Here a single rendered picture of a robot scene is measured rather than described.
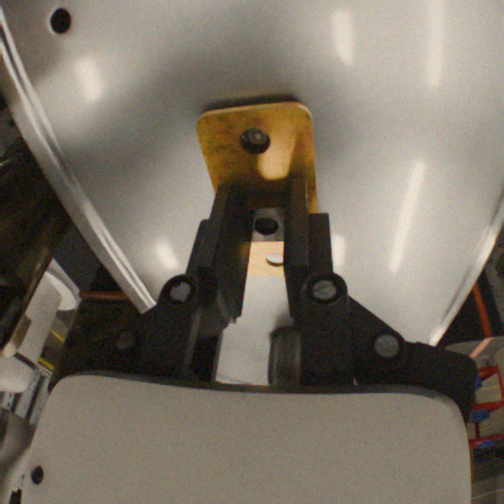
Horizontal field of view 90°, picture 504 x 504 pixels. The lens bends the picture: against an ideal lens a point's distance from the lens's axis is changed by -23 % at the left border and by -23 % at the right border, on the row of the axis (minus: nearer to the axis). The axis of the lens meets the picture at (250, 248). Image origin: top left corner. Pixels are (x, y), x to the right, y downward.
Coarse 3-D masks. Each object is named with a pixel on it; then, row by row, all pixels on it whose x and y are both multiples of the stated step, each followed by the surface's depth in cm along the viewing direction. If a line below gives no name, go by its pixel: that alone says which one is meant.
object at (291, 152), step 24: (216, 120) 10; (240, 120) 10; (264, 120) 10; (288, 120) 9; (216, 144) 10; (240, 144) 10; (288, 144) 10; (312, 144) 10; (216, 168) 11; (240, 168) 11; (264, 168) 11; (288, 168) 11; (312, 168) 11; (240, 192) 12; (264, 192) 12; (312, 192) 12; (264, 216) 11; (264, 240) 12; (264, 264) 15
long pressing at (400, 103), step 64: (0, 0) 6; (64, 0) 7; (128, 0) 7; (192, 0) 7; (256, 0) 7; (320, 0) 7; (384, 0) 7; (448, 0) 6; (0, 64) 8; (64, 64) 9; (128, 64) 9; (192, 64) 9; (256, 64) 9; (320, 64) 9; (384, 64) 8; (448, 64) 8; (64, 128) 11; (128, 128) 11; (192, 128) 11; (320, 128) 10; (384, 128) 10; (448, 128) 9; (64, 192) 13; (128, 192) 14; (192, 192) 13; (320, 192) 13; (384, 192) 12; (448, 192) 11; (128, 256) 17; (384, 256) 15; (448, 256) 14; (256, 320) 21; (384, 320) 19; (448, 320) 19; (256, 384) 31
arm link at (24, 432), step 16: (16, 416) 45; (0, 432) 38; (16, 432) 41; (32, 432) 45; (0, 448) 37; (16, 448) 38; (0, 464) 32; (16, 464) 36; (0, 480) 30; (16, 480) 35; (0, 496) 27
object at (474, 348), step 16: (480, 288) 26; (464, 304) 26; (480, 304) 25; (464, 320) 25; (480, 320) 24; (496, 320) 24; (448, 336) 24; (464, 336) 24; (480, 336) 23; (496, 336) 23; (464, 352) 25; (480, 352) 25
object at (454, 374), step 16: (416, 352) 7; (432, 352) 7; (448, 352) 7; (400, 368) 7; (416, 368) 7; (432, 368) 7; (448, 368) 7; (464, 368) 6; (368, 384) 8; (416, 384) 7; (432, 384) 6; (448, 384) 6; (464, 384) 6; (464, 400) 6; (464, 416) 6
